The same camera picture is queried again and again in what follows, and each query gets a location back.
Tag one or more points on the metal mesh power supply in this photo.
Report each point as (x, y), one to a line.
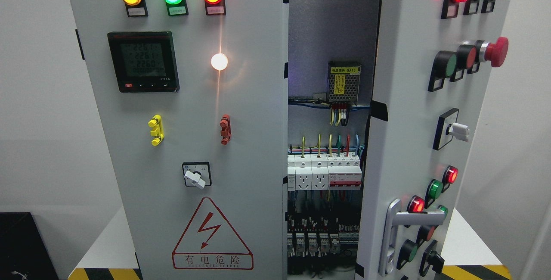
(343, 81)

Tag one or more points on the red emergency stop button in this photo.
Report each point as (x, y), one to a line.
(494, 52)

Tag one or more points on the grey cabinet door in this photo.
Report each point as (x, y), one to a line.
(247, 174)
(425, 66)

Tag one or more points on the black digital power meter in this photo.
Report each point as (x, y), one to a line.
(144, 61)

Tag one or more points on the yellow indicator light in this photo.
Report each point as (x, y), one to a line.
(136, 8)

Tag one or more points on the relay terminal row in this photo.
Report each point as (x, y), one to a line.
(314, 235)

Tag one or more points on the white glowing lamp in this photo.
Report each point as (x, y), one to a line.
(219, 61)

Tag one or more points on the white selector switch right door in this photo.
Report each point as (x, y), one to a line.
(448, 128)

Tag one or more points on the white red breaker row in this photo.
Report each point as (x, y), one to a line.
(324, 172)

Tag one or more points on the red electric hazard warning sticker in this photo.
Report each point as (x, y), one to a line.
(210, 242)

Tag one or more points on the red terminal post block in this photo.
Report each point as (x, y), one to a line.
(225, 129)

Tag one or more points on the yellow terminal post block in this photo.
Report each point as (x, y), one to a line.
(156, 129)

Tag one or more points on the silver door handle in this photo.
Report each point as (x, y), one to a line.
(407, 241)

